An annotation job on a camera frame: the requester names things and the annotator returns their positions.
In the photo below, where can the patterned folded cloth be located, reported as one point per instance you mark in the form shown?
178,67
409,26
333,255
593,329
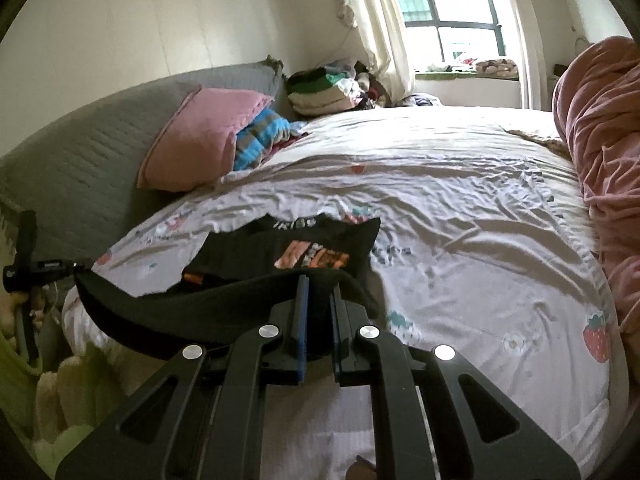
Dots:
497,67

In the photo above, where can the pink quilted pillow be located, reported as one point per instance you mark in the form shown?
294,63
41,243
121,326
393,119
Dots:
200,140

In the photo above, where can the dark framed window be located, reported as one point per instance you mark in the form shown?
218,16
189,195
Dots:
450,5

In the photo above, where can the grey quilted headboard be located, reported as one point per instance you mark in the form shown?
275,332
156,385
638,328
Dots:
85,160

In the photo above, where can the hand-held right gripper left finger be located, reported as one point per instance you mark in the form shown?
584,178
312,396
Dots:
300,330

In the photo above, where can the pink blanket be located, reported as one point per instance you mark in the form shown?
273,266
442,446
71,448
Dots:
610,160

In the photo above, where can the dark crumpled clothes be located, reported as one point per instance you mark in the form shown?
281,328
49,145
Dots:
422,100

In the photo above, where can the cream window curtain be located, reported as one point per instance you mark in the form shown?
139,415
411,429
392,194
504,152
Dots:
380,25
530,35

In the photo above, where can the cream plush toy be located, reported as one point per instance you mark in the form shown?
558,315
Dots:
75,400

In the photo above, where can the printed white bed sheet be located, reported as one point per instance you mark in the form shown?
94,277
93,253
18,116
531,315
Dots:
475,260

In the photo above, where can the blue plaid cloth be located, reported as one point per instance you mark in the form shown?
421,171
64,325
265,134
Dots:
260,137

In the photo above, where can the green windowsill mat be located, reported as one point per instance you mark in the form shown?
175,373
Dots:
440,75

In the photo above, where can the black sweater with orange print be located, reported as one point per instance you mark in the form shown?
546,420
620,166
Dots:
240,310

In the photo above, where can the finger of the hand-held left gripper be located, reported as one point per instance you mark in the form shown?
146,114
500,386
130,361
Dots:
55,265

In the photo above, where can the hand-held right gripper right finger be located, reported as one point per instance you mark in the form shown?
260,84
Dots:
336,342

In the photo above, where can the stack of folded clothes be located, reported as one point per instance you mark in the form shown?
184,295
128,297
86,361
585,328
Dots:
325,90

